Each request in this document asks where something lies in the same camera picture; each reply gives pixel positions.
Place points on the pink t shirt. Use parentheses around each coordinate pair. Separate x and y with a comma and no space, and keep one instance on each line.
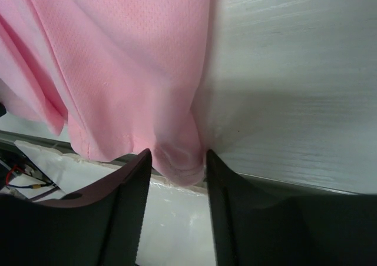
(119,75)

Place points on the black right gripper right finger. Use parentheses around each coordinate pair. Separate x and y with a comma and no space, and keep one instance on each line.
(256,223)

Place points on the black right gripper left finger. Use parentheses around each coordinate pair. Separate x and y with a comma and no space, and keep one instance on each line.
(99,224)

